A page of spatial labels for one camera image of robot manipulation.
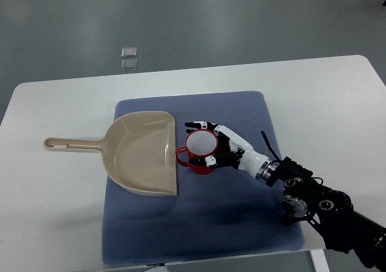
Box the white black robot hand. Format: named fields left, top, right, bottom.
left=185, top=121, right=273, bottom=179

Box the red mug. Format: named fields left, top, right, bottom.
left=176, top=129, right=218, bottom=176

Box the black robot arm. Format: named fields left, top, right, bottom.
left=256, top=157, right=385, bottom=271

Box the beige plastic dustpan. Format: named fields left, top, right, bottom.
left=43, top=111, right=178, bottom=196

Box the blue textured mat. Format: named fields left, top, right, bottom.
left=102, top=91, right=305, bottom=265

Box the white table leg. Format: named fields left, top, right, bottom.
left=310, top=249, right=330, bottom=272

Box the upper metal floor plate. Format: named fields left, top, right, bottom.
left=121, top=46, right=138, bottom=58

